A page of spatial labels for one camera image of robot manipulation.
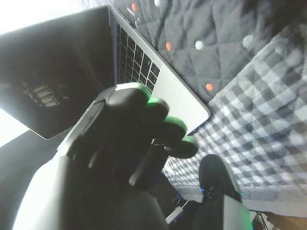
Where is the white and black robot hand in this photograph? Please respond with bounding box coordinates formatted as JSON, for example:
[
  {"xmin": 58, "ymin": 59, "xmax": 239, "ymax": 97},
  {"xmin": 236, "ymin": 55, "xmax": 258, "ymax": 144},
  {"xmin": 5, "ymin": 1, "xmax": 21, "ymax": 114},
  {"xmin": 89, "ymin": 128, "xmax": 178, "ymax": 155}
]
[{"xmin": 0, "ymin": 82, "xmax": 253, "ymax": 230}]

